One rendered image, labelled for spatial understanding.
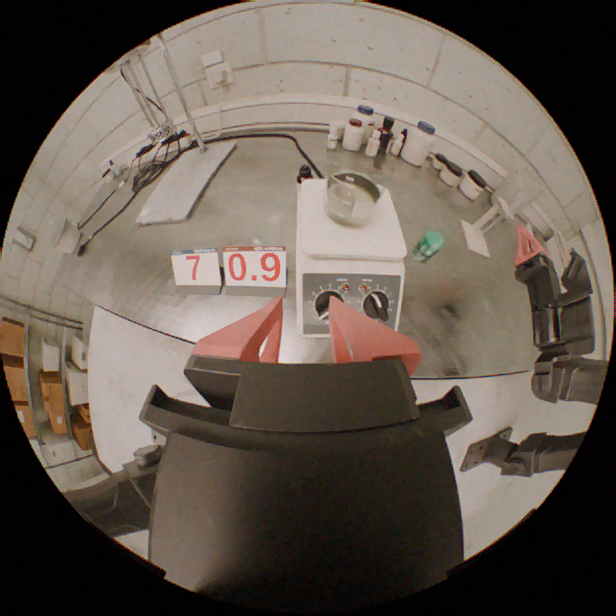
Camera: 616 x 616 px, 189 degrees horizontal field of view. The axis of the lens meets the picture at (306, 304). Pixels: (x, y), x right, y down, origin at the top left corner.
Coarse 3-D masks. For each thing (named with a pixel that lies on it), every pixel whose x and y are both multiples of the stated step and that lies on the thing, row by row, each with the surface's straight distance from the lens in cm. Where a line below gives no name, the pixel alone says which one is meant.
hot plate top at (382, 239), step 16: (304, 192) 25; (320, 192) 25; (304, 208) 23; (320, 208) 23; (384, 208) 25; (304, 224) 21; (320, 224) 21; (384, 224) 23; (304, 240) 20; (320, 240) 20; (336, 240) 20; (352, 240) 20; (368, 240) 21; (384, 240) 22; (400, 240) 23; (320, 256) 19; (336, 256) 20; (352, 256) 20; (368, 256) 20; (384, 256) 21; (400, 256) 22
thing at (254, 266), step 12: (228, 252) 27; (240, 252) 27; (252, 252) 26; (264, 252) 26; (276, 252) 25; (228, 264) 28; (240, 264) 27; (252, 264) 26; (264, 264) 26; (276, 264) 26; (228, 276) 28; (240, 276) 28; (252, 276) 27; (264, 276) 26; (276, 276) 26
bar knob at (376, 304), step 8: (368, 296) 22; (376, 296) 20; (384, 296) 22; (368, 304) 22; (376, 304) 21; (384, 304) 23; (368, 312) 22; (376, 312) 23; (384, 312) 21; (384, 320) 22
